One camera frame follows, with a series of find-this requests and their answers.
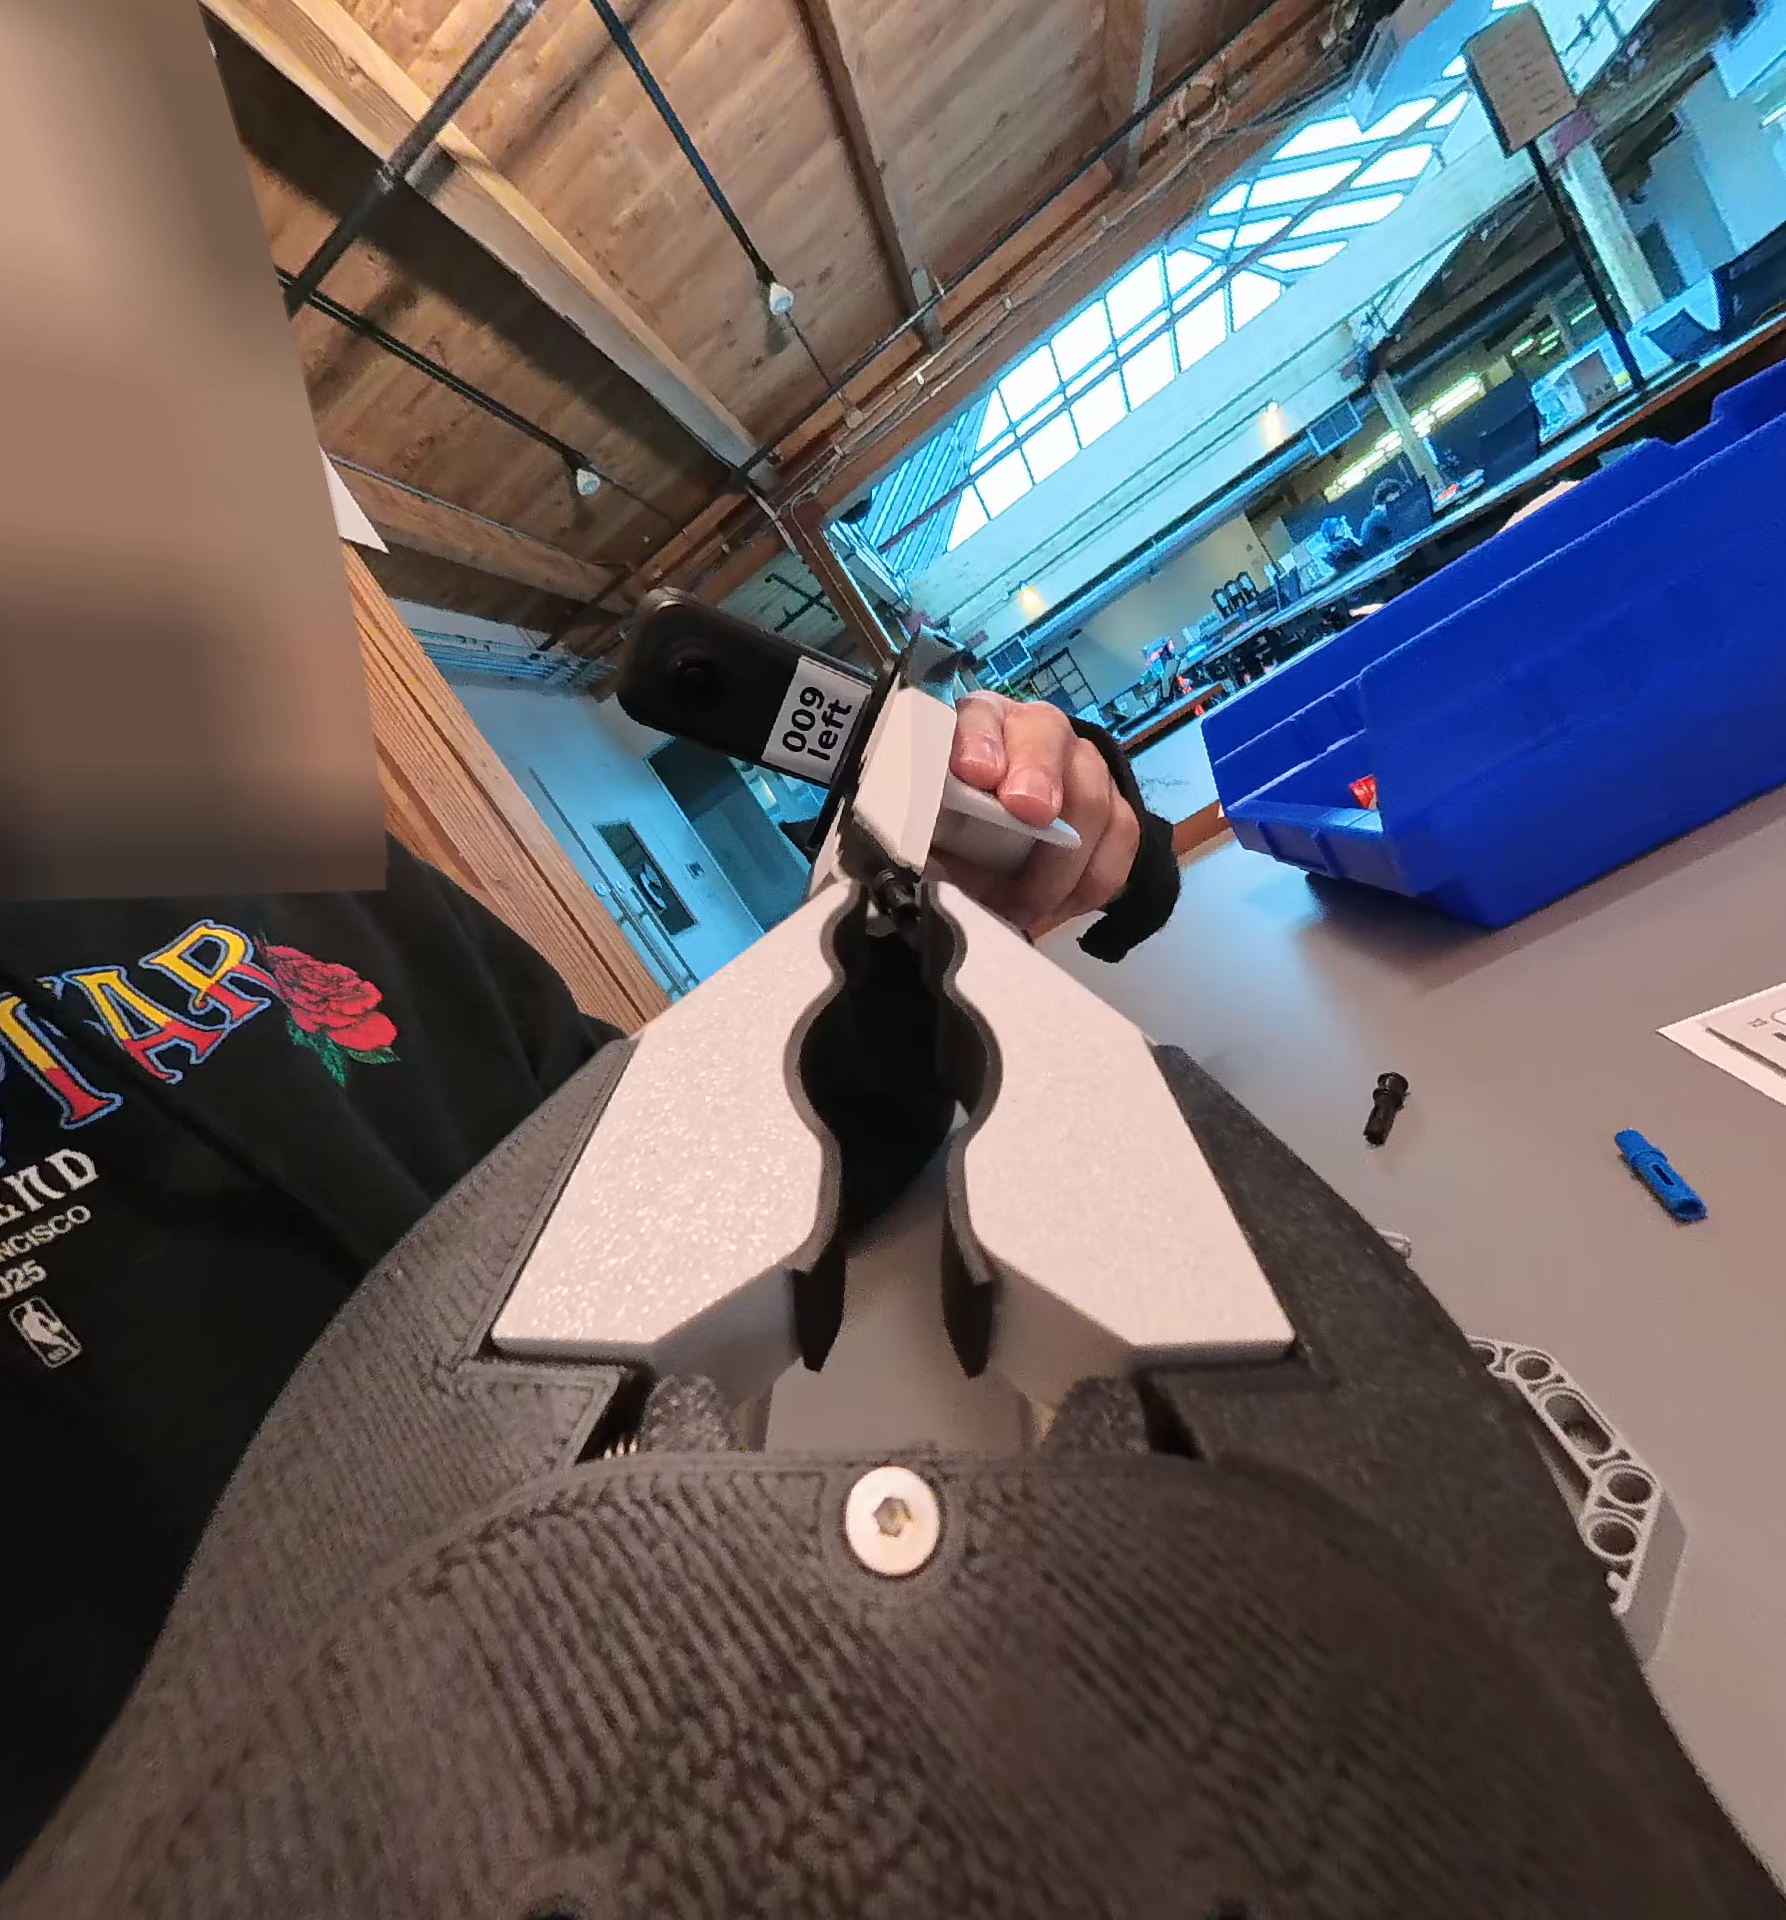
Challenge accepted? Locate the large skylight window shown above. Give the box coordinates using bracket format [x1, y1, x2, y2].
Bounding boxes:
[938, 90, 1480, 558]

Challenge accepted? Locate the open instruction booklet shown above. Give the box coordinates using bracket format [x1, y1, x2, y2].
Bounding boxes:
[1658, 956, 1786, 1148]

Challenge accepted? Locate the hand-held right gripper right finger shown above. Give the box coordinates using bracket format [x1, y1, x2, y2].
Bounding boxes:
[935, 883, 1298, 1445]

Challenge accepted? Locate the grey perforated frame beam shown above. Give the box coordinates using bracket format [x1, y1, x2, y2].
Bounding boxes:
[1463, 1331, 1688, 1665]

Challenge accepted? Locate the blue connector pin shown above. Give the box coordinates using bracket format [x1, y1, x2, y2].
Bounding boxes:
[1614, 1128, 1709, 1224]

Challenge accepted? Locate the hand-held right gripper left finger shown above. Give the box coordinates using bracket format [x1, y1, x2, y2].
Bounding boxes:
[488, 880, 875, 1452]

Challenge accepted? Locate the grey desk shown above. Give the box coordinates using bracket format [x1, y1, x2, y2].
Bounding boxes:
[1034, 765, 1786, 1920]

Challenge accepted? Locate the person's left hand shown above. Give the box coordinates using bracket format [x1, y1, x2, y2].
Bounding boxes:
[953, 694, 1142, 938]

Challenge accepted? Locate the person's black printed sweatshirt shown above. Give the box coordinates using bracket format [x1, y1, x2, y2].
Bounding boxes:
[0, 832, 640, 1920]

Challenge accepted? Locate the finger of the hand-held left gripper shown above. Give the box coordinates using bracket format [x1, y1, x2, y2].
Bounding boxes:
[847, 688, 964, 888]
[808, 701, 890, 892]

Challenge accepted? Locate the blue bin with square tag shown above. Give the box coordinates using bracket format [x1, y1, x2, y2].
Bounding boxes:
[1199, 321, 1786, 927]

